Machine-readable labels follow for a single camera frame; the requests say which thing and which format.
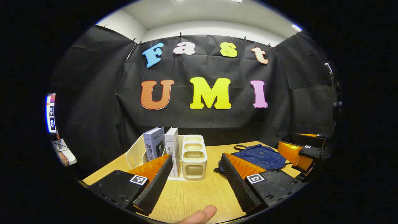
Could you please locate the black backdrop cloth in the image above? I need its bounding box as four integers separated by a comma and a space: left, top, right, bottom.
51, 25, 338, 175

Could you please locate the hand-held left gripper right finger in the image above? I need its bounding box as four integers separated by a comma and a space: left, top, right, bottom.
220, 152, 304, 216

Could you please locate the white book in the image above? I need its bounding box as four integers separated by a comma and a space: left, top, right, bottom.
164, 127, 181, 178

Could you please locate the white side table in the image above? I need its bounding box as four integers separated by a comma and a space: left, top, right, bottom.
52, 138, 77, 166

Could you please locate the white bookshelf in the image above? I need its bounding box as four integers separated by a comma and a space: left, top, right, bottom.
125, 134, 208, 181

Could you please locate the lavender book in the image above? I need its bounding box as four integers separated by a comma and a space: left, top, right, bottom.
143, 127, 166, 162

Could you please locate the blue schoolbag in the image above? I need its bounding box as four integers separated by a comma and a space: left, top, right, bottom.
214, 144, 288, 175

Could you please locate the computer monitor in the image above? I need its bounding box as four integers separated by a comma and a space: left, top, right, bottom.
46, 93, 57, 133

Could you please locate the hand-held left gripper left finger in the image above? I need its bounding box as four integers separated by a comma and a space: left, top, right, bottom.
88, 154, 174, 216

